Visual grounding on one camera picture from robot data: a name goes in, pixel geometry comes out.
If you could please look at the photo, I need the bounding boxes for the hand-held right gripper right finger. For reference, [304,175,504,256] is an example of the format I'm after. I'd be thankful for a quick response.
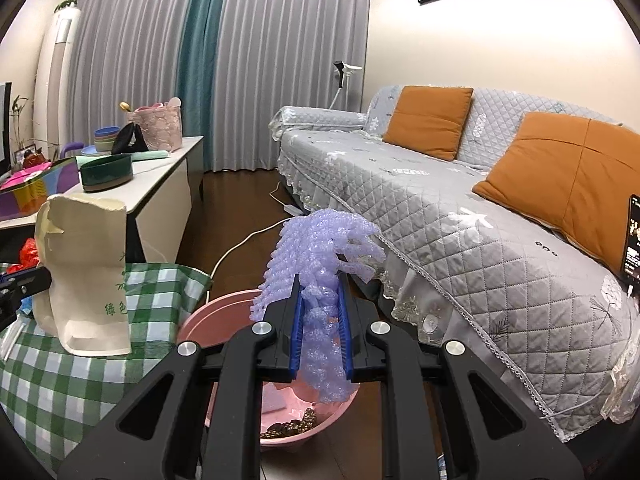
[336,276,586,480]

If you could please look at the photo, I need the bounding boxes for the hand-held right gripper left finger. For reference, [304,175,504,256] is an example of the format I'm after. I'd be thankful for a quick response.
[57,274,304,480]

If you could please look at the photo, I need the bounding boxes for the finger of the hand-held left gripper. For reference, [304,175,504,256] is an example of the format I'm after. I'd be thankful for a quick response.
[0,265,54,328]

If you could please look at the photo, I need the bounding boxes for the red plastic bag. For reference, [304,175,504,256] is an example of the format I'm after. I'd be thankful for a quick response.
[19,237,42,274]

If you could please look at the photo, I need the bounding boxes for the pink plastic basin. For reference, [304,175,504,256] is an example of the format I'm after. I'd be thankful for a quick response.
[177,288,361,448]

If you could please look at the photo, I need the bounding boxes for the purple bubble wrap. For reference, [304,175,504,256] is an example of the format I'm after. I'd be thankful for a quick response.
[248,210,387,403]

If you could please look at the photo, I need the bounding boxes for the multicoloured shiny box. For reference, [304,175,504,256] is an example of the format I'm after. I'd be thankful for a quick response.
[0,156,82,221]

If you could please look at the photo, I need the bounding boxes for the brown food scraps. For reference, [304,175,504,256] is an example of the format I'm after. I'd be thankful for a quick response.
[262,407,319,441]

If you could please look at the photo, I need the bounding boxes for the green checkered cloth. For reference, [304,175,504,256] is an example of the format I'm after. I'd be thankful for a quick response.
[0,262,213,471]

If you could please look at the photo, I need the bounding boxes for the dark green round box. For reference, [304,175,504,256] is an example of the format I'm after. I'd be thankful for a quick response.
[80,154,134,193]

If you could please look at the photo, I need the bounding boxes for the grey quilted sofa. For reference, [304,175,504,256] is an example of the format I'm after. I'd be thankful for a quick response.
[269,85,640,443]

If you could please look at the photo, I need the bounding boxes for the black television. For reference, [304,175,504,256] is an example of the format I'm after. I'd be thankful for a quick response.
[0,82,13,176]

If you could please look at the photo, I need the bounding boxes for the stack of pastel bowls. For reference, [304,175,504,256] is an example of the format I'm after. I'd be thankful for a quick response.
[93,126,122,154]

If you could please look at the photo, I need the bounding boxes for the white coffee table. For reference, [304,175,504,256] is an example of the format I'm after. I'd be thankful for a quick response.
[0,136,205,267]

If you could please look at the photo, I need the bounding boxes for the thin bamboo plant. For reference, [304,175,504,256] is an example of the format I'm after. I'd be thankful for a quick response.
[9,94,32,152]

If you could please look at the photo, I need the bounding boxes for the pink lace basket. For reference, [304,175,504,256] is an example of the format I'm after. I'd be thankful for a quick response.
[126,97,183,153]

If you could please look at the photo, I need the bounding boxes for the white standing air conditioner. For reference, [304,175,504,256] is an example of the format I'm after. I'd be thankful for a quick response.
[34,7,81,161]

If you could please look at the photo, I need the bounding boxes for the orange cushion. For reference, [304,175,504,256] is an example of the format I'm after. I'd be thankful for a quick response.
[382,86,474,162]
[472,111,640,273]

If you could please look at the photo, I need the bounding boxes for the grey curtain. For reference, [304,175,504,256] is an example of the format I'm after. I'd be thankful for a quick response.
[65,0,201,161]
[210,0,373,173]

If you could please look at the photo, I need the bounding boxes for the clear plastic wrap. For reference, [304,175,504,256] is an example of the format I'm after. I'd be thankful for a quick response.
[609,354,640,424]

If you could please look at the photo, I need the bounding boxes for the teal curtain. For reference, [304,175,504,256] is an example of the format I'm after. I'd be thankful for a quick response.
[177,0,229,140]

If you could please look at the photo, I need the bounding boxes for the black smartphone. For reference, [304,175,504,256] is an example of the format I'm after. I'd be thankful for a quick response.
[620,195,640,283]

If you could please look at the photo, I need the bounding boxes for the white power cable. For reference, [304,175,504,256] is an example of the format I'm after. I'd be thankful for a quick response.
[210,219,290,282]

